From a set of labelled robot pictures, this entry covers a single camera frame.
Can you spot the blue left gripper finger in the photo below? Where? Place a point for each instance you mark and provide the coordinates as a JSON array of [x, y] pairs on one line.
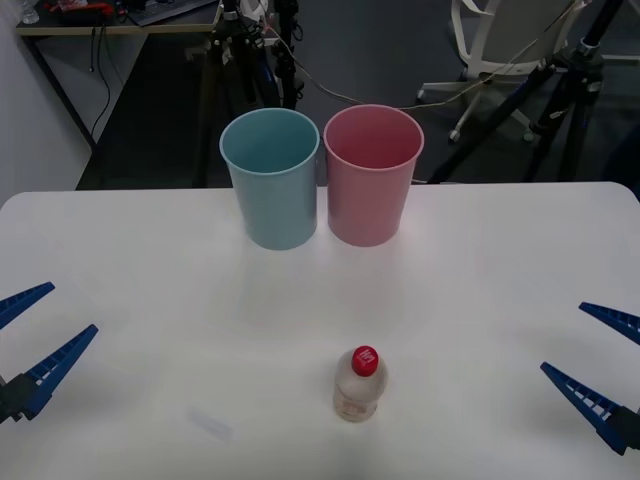
[[22, 301], [55, 367]]

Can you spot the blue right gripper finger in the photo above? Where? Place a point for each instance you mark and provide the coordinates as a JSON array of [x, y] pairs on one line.
[[585, 395], [620, 320]]

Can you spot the clear bottle with red cap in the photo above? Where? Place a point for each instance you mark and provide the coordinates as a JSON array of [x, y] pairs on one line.
[[357, 395]]

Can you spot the black tripod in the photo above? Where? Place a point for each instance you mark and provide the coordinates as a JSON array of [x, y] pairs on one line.
[[287, 60], [575, 75]]

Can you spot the pale blue plastic bin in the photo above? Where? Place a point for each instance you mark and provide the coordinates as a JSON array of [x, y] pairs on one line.
[[275, 210]]

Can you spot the pink plastic bin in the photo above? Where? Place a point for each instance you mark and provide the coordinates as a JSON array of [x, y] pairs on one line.
[[365, 210]]

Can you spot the red tool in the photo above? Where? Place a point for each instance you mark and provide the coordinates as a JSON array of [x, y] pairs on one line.
[[95, 7]]

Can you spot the black keyboard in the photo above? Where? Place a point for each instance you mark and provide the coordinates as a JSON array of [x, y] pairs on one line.
[[165, 11]]

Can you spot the white office chair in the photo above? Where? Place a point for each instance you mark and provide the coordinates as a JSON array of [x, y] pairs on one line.
[[462, 30]]

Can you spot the wooden desk with black frame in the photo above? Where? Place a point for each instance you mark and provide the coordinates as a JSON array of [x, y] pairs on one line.
[[175, 28]]

